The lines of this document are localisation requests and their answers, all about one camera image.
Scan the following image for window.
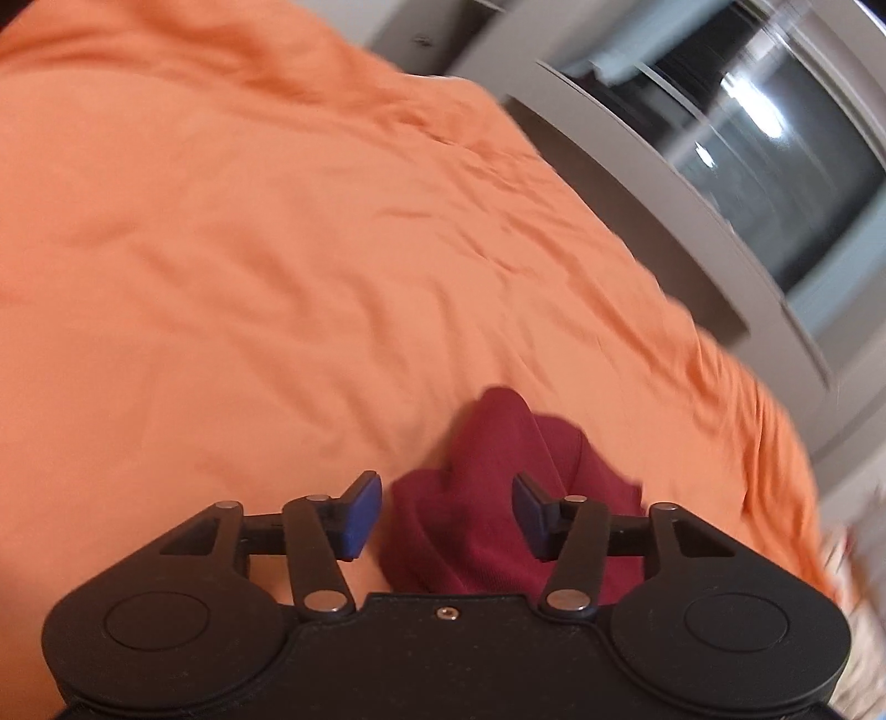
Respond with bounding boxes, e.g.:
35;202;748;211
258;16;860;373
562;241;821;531
557;2;884;291

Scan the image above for orange duvet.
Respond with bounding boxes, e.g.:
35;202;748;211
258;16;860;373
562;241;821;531
2;2;826;718

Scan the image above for grey built-in wardrobe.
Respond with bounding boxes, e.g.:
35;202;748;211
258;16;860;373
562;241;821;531
317;2;884;504

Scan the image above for beige garment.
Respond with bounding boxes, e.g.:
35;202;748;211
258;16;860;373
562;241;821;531
820;525;884;718

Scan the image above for dark red sweater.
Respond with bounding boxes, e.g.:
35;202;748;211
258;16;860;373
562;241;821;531
378;385;649;608

